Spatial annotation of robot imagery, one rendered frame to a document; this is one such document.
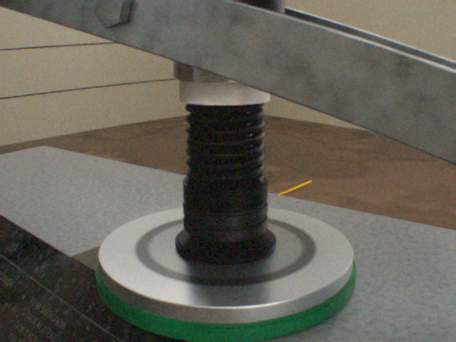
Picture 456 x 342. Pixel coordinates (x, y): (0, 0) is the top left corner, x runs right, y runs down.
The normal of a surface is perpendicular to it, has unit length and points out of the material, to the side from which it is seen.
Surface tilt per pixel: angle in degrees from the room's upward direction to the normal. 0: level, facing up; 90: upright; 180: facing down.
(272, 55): 90
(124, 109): 90
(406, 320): 0
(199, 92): 90
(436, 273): 0
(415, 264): 0
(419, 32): 90
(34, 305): 45
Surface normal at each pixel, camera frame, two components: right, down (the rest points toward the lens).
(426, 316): 0.00, -0.97
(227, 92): 0.00, 0.26
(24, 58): 0.70, 0.18
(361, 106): -0.47, 0.23
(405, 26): -0.71, 0.18
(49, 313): -0.49, -0.55
